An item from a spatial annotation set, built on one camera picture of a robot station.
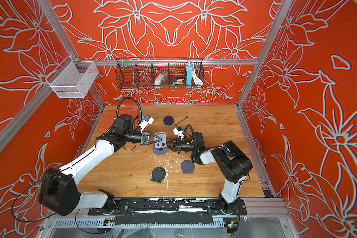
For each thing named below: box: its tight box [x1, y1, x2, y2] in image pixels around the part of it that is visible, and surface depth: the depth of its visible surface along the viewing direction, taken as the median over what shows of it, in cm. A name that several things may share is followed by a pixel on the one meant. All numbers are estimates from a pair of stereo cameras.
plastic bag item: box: [153, 71, 169, 89], surface depth 94 cm
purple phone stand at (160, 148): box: [152, 131, 169, 156], surface depth 74 cm
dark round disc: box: [163, 115, 175, 126], surface depth 112 cm
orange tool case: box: [100, 107, 140, 134], surface depth 66 cm
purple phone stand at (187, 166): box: [180, 159, 195, 175], surface depth 87 cm
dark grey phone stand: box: [150, 167, 167, 184], surface depth 85 cm
